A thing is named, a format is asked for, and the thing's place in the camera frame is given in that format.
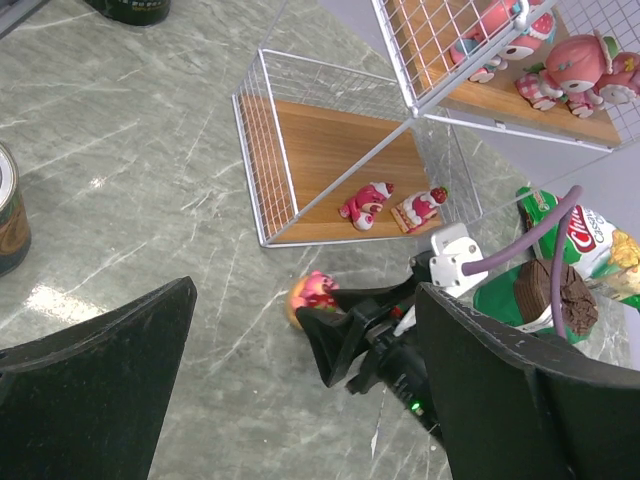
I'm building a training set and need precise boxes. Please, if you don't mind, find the pink blue bear toy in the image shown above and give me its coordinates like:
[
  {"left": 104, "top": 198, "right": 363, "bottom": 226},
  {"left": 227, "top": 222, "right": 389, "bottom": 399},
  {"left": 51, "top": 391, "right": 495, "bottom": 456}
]
[{"left": 448, "top": 0, "right": 557, "bottom": 84}]

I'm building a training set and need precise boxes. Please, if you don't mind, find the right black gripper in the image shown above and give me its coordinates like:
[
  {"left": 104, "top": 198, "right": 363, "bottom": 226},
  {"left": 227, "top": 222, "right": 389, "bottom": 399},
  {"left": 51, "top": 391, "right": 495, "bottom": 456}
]
[{"left": 295, "top": 251, "right": 443, "bottom": 443}]

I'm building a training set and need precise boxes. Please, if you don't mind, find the white wire wooden shelf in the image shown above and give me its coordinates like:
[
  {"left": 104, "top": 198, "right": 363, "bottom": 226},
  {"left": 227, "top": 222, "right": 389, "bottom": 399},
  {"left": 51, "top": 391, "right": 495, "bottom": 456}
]
[{"left": 232, "top": 1, "right": 639, "bottom": 248}]

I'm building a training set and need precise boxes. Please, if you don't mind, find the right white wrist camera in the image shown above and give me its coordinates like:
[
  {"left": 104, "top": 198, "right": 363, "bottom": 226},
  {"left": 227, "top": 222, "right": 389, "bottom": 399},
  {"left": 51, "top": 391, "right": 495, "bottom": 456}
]
[{"left": 429, "top": 222, "right": 488, "bottom": 298}]

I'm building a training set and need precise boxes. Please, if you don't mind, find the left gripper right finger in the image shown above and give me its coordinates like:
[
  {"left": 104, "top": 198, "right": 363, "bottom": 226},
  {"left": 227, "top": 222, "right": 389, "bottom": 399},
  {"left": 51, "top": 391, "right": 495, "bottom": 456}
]
[{"left": 416, "top": 283, "right": 639, "bottom": 479}]

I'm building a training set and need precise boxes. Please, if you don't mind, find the pink bear cake toy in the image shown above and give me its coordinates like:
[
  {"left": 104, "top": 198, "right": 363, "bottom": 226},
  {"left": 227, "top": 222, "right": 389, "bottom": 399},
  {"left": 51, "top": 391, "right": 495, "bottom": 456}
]
[{"left": 338, "top": 182, "right": 395, "bottom": 231}]

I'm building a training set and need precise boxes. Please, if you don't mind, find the green chips bag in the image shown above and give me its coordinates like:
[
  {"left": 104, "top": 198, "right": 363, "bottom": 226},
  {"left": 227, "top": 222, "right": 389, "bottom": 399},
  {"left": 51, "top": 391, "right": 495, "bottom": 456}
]
[{"left": 516, "top": 187, "right": 639, "bottom": 310}]

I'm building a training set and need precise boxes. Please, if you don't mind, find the dark can white lid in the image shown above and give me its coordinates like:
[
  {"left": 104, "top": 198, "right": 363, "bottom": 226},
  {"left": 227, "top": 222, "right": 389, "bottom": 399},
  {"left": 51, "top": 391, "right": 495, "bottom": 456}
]
[{"left": 85, "top": 0, "right": 171, "bottom": 27}]

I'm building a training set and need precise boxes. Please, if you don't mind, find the pink bear green hat toy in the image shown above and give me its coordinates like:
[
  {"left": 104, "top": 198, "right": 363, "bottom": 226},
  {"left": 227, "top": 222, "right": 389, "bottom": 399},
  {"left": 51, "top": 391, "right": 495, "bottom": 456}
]
[{"left": 515, "top": 30, "right": 619, "bottom": 119}]

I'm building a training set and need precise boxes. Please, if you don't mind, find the silver top drink can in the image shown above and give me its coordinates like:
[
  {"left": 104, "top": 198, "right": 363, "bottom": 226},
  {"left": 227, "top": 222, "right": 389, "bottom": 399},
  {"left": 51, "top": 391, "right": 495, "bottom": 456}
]
[{"left": 0, "top": 143, "right": 32, "bottom": 276}]

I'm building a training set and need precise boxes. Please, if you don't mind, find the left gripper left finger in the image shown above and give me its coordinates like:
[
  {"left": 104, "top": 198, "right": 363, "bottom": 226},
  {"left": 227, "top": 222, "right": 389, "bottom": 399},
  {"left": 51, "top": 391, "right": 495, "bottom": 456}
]
[{"left": 1, "top": 277, "right": 197, "bottom": 479}]

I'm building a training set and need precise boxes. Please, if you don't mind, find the green wrapped brown roll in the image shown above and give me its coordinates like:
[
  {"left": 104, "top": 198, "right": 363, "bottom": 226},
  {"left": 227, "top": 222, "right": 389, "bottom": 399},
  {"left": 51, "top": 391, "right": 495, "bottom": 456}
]
[{"left": 473, "top": 259, "right": 599, "bottom": 344}]

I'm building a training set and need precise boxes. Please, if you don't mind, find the pink bear strawberry donut toy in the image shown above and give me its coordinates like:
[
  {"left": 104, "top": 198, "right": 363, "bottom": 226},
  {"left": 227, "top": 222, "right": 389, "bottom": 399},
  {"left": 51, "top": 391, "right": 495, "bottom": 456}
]
[{"left": 286, "top": 270, "right": 339, "bottom": 331}]

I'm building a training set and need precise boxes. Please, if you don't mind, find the strawberry cake slice toy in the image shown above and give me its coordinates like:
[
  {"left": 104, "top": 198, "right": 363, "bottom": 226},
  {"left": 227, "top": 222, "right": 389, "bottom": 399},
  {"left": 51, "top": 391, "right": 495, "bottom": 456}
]
[{"left": 391, "top": 186, "right": 449, "bottom": 234}]

